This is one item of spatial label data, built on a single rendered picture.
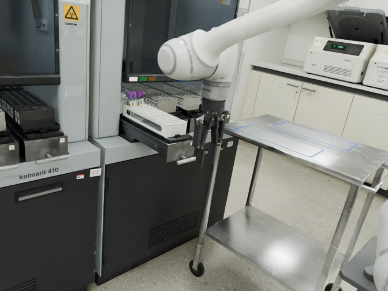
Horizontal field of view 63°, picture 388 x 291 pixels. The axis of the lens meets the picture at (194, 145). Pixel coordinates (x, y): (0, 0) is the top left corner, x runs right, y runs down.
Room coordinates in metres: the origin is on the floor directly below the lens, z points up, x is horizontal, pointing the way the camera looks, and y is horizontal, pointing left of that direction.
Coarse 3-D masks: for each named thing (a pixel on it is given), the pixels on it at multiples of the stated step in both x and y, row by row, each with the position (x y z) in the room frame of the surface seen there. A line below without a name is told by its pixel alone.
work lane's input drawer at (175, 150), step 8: (120, 120) 1.26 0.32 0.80; (128, 120) 1.24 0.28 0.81; (120, 128) 1.26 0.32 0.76; (128, 128) 1.21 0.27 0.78; (136, 128) 1.18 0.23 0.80; (144, 128) 1.16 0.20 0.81; (136, 136) 1.17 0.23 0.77; (144, 136) 1.14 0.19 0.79; (152, 136) 1.10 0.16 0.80; (160, 136) 1.09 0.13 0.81; (176, 136) 1.10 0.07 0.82; (184, 136) 1.12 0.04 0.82; (192, 136) 1.13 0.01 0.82; (152, 144) 1.10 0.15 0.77; (160, 144) 1.07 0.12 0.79; (168, 144) 1.04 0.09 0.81; (176, 144) 1.07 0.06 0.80; (184, 144) 1.10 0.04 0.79; (160, 152) 1.07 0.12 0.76; (168, 152) 1.04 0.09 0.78; (176, 152) 1.07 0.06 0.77; (184, 152) 1.10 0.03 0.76; (192, 152) 1.13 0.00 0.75; (168, 160) 1.05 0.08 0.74; (184, 160) 1.05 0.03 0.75; (192, 160) 1.07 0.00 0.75
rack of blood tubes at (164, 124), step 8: (144, 104) 1.33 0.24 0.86; (136, 112) 1.21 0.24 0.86; (144, 112) 1.21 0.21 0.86; (152, 112) 1.22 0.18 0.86; (160, 112) 1.23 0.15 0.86; (136, 120) 1.21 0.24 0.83; (144, 120) 1.22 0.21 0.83; (152, 120) 1.14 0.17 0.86; (160, 120) 1.13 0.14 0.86; (168, 120) 1.14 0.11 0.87; (176, 120) 1.16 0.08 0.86; (152, 128) 1.13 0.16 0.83; (160, 128) 1.20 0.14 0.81; (168, 128) 1.08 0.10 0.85; (176, 128) 1.11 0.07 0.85; (184, 128) 1.14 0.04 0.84; (168, 136) 1.08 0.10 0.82
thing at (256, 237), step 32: (224, 128) 1.28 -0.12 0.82; (256, 128) 1.35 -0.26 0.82; (288, 128) 1.43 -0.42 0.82; (256, 160) 1.63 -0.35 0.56; (320, 160) 1.07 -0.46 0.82; (352, 160) 1.12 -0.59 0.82; (384, 160) 1.17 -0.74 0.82; (352, 192) 0.94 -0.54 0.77; (224, 224) 1.39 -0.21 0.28; (256, 224) 1.43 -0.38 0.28; (256, 256) 1.17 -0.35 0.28; (288, 256) 1.20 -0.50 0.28; (320, 256) 1.24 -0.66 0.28; (288, 288) 1.02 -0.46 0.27; (320, 288) 0.94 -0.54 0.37
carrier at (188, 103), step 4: (196, 96) 1.55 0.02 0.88; (184, 100) 1.47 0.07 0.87; (188, 100) 1.49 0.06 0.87; (192, 100) 1.51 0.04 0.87; (196, 100) 1.53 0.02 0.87; (180, 104) 1.48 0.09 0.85; (184, 104) 1.47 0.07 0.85; (188, 104) 1.49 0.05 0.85; (192, 104) 1.51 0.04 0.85; (196, 104) 1.53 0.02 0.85; (184, 108) 1.48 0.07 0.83; (188, 108) 1.49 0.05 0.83; (192, 108) 1.51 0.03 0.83; (196, 108) 1.53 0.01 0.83
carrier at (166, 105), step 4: (156, 100) 1.36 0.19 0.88; (160, 100) 1.36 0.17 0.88; (164, 100) 1.38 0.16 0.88; (168, 100) 1.40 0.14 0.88; (172, 100) 1.41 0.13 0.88; (176, 100) 1.43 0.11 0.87; (156, 104) 1.36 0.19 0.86; (160, 104) 1.36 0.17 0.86; (164, 104) 1.38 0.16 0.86; (168, 104) 1.40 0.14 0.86; (172, 104) 1.42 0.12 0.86; (176, 104) 1.43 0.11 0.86; (156, 108) 1.36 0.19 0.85; (160, 108) 1.37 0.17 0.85; (164, 108) 1.38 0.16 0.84; (168, 108) 1.40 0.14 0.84; (172, 108) 1.42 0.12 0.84; (168, 112) 1.40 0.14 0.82
